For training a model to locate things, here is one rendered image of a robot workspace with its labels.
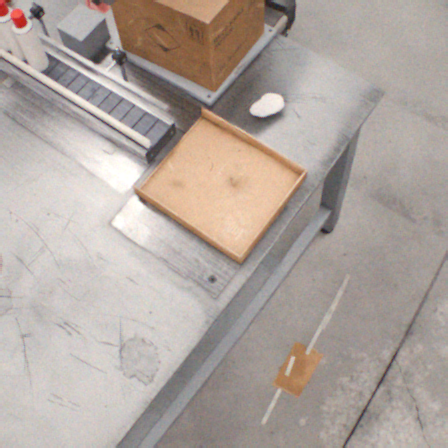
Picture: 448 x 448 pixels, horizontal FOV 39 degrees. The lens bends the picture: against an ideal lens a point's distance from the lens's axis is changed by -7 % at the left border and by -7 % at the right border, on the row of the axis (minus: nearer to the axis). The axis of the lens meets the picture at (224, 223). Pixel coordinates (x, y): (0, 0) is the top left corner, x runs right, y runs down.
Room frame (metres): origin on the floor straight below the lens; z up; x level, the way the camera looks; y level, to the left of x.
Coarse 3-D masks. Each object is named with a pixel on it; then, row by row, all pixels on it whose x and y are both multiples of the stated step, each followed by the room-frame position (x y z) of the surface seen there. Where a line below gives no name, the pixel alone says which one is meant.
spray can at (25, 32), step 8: (16, 16) 1.09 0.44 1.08; (24, 16) 1.10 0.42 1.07; (16, 24) 1.09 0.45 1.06; (24, 24) 1.09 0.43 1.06; (32, 24) 1.10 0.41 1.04; (16, 32) 1.08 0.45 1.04; (24, 32) 1.08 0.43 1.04; (32, 32) 1.09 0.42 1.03; (24, 40) 1.08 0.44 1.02; (32, 40) 1.08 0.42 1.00; (24, 48) 1.08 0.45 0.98; (32, 48) 1.08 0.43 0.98; (40, 48) 1.09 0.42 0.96; (32, 56) 1.08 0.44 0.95; (40, 56) 1.08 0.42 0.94; (32, 64) 1.08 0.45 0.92; (40, 64) 1.08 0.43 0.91; (48, 64) 1.09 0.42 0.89; (40, 72) 1.07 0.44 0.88
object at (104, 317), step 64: (64, 0) 1.38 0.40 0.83; (128, 64) 1.10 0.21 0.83; (256, 64) 1.05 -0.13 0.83; (320, 64) 1.03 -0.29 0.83; (0, 128) 0.95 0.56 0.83; (64, 128) 0.92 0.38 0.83; (256, 128) 0.85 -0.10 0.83; (320, 128) 0.83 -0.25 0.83; (0, 192) 0.76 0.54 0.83; (64, 192) 0.74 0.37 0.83; (128, 192) 0.72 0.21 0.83; (0, 256) 0.59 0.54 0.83; (64, 256) 0.57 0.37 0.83; (128, 256) 0.56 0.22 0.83; (192, 256) 0.54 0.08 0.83; (256, 256) 0.52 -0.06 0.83; (0, 320) 0.43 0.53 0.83; (64, 320) 0.42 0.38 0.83; (128, 320) 0.41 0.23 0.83; (192, 320) 0.39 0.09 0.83; (0, 384) 0.28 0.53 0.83; (64, 384) 0.27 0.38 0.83; (128, 384) 0.26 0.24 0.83
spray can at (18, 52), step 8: (0, 0) 1.15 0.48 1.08; (0, 8) 1.13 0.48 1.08; (8, 8) 1.15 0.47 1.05; (0, 16) 1.13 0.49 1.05; (8, 16) 1.13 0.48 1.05; (0, 24) 1.12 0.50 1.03; (8, 24) 1.12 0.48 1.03; (8, 32) 1.12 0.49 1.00; (8, 40) 1.12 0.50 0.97; (16, 40) 1.12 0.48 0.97; (16, 48) 1.12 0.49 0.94; (16, 56) 1.12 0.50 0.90; (24, 56) 1.12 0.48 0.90
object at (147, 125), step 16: (64, 64) 1.09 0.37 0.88; (64, 80) 1.04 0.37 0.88; (80, 80) 1.03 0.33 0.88; (64, 96) 0.99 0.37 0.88; (80, 96) 0.98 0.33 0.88; (96, 96) 0.97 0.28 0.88; (112, 96) 0.96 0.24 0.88; (112, 112) 0.91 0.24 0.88; (128, 112) 0.91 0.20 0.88; (144, 112) 0.90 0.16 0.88; (144, 128) 0.85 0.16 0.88; (160, 128) 0.85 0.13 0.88
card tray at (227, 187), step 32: (192, 128) 0.87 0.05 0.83; (224, 128) 0.85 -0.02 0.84; (192, 160) 0.78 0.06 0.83; (224, 160) 0.77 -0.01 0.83; (256, 160) 0.76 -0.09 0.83; (288, 160) 0.73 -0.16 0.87; (160, 192) 0.70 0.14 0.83; (192, 192) 0.69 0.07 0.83; (224, 192) 0.68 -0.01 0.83; (256, 192) 0.68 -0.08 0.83; (288, 192) 0.67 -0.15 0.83; (192, 224) 0.60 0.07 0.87; (224, 224) 0.61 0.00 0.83; (256, 224) 0.60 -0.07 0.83
